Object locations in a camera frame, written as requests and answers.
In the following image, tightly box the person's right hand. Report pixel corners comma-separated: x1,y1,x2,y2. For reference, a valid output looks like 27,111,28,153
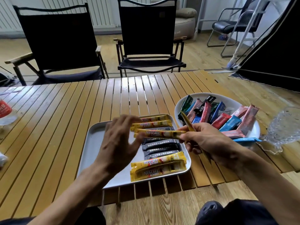
177,122,244,170

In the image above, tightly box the person's left hand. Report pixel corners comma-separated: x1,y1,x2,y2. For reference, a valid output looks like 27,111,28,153
93,114,146,177

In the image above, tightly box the grey rectangular tray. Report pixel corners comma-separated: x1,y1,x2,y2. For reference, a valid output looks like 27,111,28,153
77,114,192,190

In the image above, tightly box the pile of sachets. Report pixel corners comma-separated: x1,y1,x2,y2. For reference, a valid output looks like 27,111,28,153
177,95,262,146

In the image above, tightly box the row of sachets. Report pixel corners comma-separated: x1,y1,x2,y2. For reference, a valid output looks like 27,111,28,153
142,126,182,161

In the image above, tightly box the person's left forearm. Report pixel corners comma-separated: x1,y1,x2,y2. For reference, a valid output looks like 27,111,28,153
27,161,113,225

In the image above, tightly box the person's right forearm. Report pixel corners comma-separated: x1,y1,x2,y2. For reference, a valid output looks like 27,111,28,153
232,147,300,225

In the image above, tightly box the person's left leg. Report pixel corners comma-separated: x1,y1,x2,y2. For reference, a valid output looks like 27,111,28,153
0,206,106,225

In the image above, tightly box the person's leg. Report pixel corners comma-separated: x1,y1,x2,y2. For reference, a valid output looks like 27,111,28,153
196,199,279,225
0,206,106,225

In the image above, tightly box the person's right leg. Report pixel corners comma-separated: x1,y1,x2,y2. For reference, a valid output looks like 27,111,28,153
196,199,279,225

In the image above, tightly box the white round bowl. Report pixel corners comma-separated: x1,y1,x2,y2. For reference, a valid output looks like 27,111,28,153
174,92,261,143

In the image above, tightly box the clear patterned glass cup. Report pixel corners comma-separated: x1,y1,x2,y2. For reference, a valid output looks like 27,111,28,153
257,106,300,155

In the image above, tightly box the black fabric backdrop panel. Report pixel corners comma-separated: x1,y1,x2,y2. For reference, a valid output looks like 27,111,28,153
228,0,300,93
0,67,20,87

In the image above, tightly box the crumpled white tissue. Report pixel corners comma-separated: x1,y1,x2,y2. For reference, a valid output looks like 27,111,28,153
0,152,9,168

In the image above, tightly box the black office chair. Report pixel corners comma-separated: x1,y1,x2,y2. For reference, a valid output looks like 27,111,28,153
207,0,270,58

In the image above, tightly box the beige inflatable sofa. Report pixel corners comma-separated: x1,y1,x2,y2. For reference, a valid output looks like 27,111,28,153
174,0,197,40

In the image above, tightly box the clear bottle with red cap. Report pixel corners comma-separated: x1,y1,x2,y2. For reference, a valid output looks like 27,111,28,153
0,99,18,126

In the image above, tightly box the small white pen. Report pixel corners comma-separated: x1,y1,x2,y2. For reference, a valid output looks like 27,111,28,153
0,86,23,94

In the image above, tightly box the black folding chair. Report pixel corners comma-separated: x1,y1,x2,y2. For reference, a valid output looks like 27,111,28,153
4,2,109,86
113,0,187,78

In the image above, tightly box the white metal frame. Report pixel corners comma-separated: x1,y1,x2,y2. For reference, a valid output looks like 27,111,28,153
193,0,265,68

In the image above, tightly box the white wall radiator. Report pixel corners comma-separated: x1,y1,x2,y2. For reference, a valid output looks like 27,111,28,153
0,0,118,31

